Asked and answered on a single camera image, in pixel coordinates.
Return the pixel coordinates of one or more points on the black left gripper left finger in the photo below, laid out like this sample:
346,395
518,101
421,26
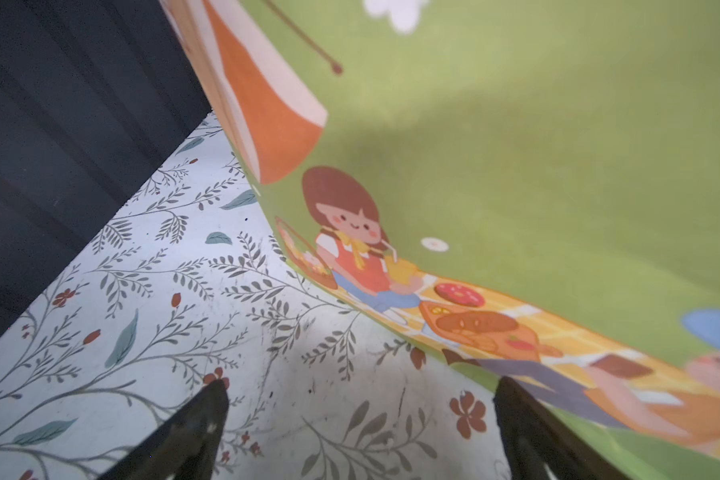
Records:
185,446

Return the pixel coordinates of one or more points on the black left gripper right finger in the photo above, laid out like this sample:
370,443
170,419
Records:
538,445

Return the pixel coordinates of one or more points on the white illustrated paper bag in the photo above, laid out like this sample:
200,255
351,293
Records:
528,189

